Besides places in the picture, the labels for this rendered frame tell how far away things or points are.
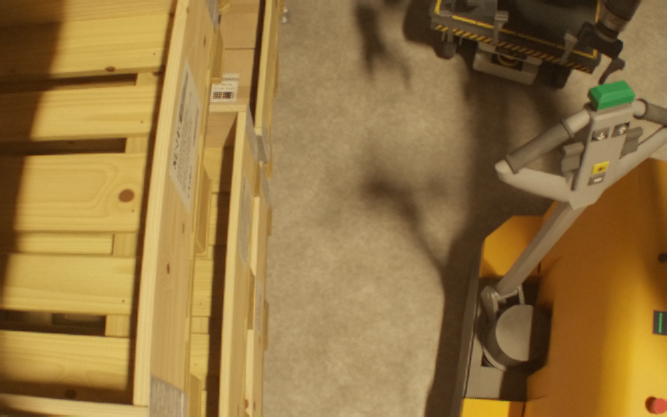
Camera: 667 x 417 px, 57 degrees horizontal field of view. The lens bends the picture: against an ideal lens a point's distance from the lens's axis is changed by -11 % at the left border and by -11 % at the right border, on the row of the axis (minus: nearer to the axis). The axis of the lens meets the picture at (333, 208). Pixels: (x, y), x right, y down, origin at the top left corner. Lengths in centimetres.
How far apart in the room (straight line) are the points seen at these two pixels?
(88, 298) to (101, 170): 23
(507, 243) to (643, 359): 75
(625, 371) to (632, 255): 29
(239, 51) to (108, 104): 110
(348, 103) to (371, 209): 46
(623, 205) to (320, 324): 117
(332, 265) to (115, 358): 148
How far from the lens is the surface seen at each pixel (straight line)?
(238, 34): 235
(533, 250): 168
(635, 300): 167
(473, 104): 279
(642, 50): 324
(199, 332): 168
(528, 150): 119
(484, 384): 212
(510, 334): 201
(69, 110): 130
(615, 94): 119
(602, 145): 126
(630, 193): 178
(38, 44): 143
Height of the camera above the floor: 235
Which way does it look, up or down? 68 degrees down
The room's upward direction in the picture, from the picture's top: 2 degrees counter-clockwise
